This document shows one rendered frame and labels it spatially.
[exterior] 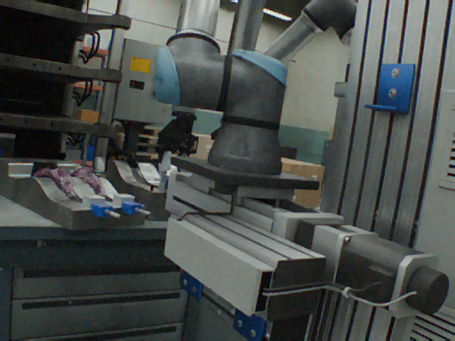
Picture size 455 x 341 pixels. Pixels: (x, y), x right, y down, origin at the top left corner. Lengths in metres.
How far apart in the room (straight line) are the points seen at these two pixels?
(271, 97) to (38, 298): 0.86
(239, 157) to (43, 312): 0.78
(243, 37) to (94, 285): 0.82
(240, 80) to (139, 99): 1.45
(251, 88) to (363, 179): 0.27
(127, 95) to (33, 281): 1.21
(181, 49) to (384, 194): 0.47
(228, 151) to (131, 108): 1.44
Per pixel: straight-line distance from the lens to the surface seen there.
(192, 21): 0.97
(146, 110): 2.32
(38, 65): 2.07
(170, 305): 1.55
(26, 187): 1.40
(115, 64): 2.10
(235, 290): 0.64
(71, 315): 1.42
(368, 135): 0.87
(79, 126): 2.11
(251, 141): 0.88
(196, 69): 0.88
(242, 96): 0.89
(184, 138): 1.38
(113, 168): 1.67
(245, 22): 1.22
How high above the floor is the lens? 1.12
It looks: 6 degrees down
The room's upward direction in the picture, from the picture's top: 9 degrees clockwise
